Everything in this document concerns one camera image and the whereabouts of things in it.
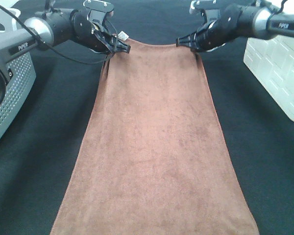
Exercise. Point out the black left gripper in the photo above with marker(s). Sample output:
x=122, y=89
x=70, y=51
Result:
x=90, y=31

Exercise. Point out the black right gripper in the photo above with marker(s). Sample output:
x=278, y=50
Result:
x=213, y=34

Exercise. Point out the brown microfibre towel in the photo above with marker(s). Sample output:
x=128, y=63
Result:
x=153, y=160

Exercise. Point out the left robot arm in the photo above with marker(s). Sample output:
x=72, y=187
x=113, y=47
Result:
x=48, y=29

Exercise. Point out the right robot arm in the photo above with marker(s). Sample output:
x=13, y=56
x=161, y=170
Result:
x=260, y=20

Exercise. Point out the white plastic basket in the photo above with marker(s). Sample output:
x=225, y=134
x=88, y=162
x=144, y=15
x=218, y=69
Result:
x=272, y=63

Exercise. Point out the grey perforated plastic basket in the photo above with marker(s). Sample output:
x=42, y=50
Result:
x=16, y=78

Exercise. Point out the dark grey table mat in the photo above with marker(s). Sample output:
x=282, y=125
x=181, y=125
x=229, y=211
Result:
x=39, y=150

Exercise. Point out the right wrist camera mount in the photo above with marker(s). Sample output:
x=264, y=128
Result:
x=210, y=8

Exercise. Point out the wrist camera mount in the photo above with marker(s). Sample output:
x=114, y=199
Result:
x=99, y=6
x=210, y=8

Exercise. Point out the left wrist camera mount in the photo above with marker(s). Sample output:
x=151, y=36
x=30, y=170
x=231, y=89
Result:
x=99, y=6

